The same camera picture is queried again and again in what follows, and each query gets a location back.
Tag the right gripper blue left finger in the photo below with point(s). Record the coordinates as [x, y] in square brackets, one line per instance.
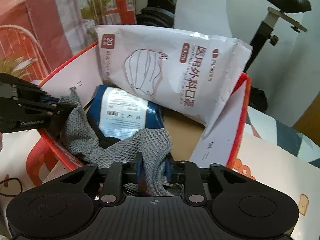
[116, 176]

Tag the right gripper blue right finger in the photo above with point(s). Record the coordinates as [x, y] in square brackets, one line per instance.
[187, 174]

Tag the grey knitted cloth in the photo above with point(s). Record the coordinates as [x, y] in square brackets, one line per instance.
[79, 137]

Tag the blue packaged item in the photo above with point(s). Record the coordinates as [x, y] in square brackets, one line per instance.
[116, 113]

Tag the white face mask pack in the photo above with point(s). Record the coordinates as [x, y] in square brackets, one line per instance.
[188, 72]

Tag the black white sock bundle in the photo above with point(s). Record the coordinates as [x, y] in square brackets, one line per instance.
[105, 142]

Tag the green artificial plant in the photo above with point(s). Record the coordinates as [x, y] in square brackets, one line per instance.
[16, 67]

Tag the red strawberry cardboard box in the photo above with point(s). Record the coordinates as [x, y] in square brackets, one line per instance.
[222, 145]

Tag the white curved board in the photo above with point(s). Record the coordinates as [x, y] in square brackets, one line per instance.
[202, 16]

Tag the black exercise bike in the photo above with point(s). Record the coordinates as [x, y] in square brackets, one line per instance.
[284, 37]

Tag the red wire chair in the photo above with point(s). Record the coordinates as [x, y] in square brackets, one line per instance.
[17, 42]

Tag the wooden door frame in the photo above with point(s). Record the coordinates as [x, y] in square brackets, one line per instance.
[309, 123]

